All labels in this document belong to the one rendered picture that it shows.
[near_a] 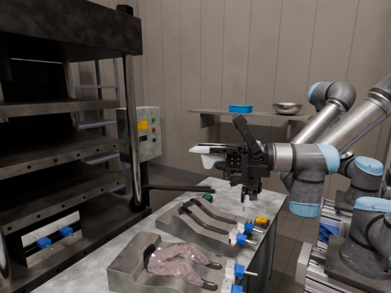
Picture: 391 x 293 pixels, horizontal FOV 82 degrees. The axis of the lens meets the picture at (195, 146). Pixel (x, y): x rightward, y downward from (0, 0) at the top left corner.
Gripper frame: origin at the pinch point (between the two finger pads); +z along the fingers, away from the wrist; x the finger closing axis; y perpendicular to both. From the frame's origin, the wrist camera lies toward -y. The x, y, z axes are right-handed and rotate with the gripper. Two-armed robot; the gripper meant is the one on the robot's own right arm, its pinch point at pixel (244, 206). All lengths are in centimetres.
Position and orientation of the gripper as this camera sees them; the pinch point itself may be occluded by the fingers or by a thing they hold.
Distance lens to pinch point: 125.2
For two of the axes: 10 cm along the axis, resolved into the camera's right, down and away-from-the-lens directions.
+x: 5.4, -2.1, 8.1
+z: 0.0, 9.7, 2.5
